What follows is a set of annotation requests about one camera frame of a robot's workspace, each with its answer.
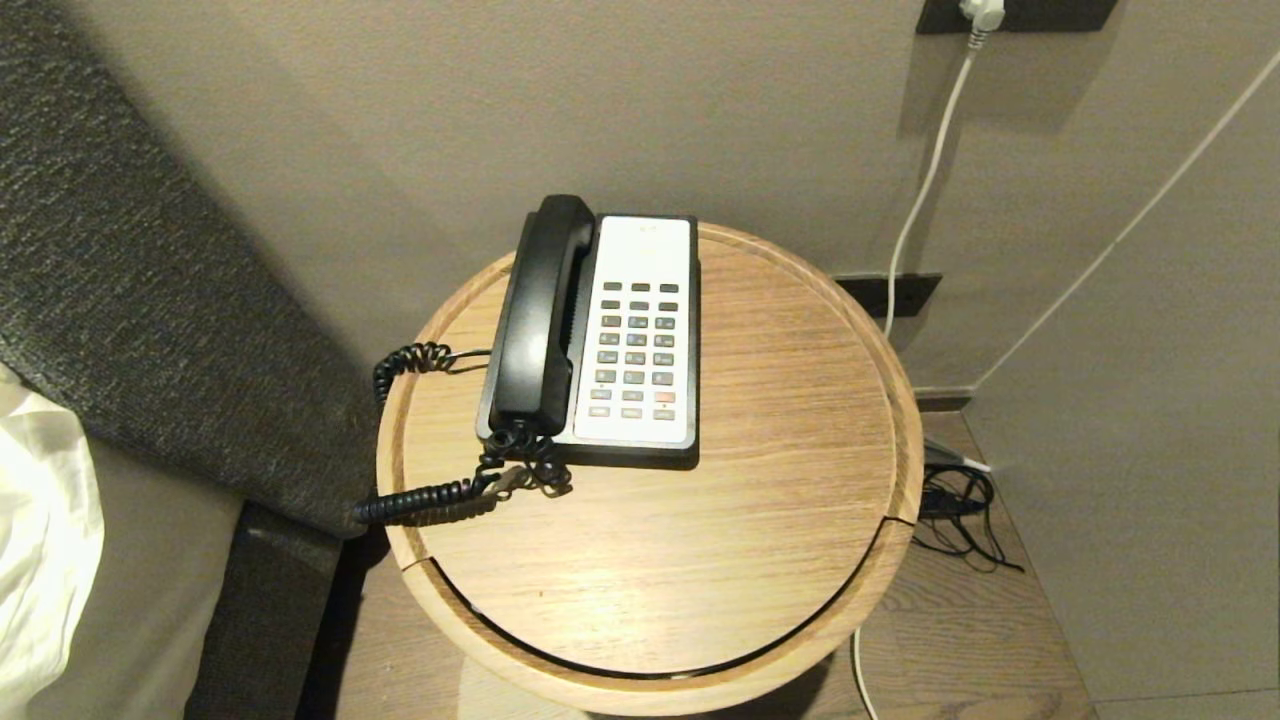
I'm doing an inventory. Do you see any black and white telephone base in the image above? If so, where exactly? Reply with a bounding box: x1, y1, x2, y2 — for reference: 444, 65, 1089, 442
476, 212, 700, 471

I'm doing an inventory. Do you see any black telephone handset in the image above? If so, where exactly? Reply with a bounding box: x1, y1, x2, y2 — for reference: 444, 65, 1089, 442
488, 194, 598, 438

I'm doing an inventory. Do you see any round wooden side table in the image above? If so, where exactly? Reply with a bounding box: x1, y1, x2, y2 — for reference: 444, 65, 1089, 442
375, 222, 926, 717

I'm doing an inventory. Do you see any grey silver-tipped rod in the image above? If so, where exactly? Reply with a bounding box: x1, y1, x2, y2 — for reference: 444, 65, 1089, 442
925, 440, 993, 473

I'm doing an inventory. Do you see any dark grey fabric headboard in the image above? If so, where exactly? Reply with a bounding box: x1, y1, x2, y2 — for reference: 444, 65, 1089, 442
0, 0, 386, 541

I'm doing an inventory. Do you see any white bed sheet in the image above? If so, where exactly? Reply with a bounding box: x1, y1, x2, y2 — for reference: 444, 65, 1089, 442
0, 365, 106, 720

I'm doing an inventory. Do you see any white power cable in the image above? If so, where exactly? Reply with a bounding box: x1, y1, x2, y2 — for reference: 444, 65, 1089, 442
850, 30, 981, 720

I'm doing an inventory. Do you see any black coiled phone cord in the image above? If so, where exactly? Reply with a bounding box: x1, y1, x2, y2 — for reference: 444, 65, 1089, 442
352, 342, 574, 527

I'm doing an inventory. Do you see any small black wall socket plate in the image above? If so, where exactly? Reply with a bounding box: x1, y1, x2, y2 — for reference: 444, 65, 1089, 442
835, 272, 944, 319

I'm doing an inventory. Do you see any black power adapter with cables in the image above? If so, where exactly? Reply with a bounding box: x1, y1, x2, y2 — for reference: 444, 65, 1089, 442
912, 465, 1026, 576

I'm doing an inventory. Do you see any dark grey bed frame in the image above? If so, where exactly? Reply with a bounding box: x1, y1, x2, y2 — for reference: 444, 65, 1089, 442
185, 500, 346, 720

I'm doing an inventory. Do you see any white wall plug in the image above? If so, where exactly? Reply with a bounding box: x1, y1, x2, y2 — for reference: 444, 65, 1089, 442
958, 0, 1006, 51

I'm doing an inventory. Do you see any large black wall socket plate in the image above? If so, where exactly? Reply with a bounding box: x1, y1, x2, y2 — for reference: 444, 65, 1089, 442
917, 0, 1119, 36

